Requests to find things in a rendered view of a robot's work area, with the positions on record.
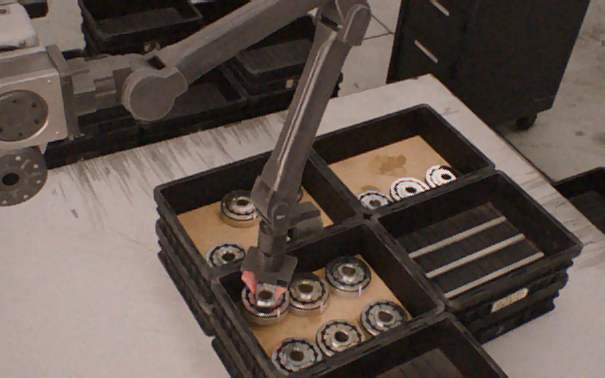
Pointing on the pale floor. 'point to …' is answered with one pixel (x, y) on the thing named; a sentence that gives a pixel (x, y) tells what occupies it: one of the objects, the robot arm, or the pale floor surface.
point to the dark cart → (489, 52)
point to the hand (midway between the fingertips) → (266, 292)
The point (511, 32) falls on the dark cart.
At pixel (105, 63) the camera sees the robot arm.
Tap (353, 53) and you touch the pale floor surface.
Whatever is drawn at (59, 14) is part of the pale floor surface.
